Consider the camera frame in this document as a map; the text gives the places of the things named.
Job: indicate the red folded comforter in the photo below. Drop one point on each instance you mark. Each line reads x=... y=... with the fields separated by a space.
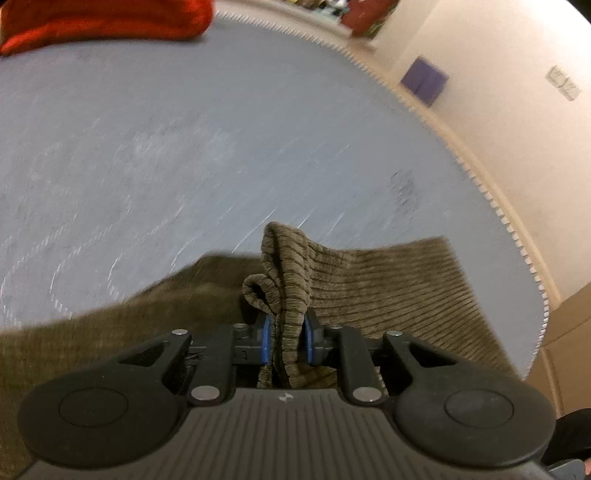
x=101 y=18

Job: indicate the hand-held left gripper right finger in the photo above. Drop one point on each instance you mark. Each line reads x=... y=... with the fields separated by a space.
x=305 y=339

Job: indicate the grey quilted bed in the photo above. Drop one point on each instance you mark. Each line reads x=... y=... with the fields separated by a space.
x=207 y=152

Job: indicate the cream window ledge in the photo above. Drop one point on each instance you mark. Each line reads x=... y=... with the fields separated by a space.
x=286 y=16

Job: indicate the dark red pillow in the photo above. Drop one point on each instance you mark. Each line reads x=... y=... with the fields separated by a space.
x=367 y=16

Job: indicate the dark cloth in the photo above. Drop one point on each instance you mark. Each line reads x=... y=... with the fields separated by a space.
x=572 y=438

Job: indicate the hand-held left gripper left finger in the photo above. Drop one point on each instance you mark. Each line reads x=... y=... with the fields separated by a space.
x=265 y=341

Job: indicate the white wall socket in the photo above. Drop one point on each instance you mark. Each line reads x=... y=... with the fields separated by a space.
x=564 y=83

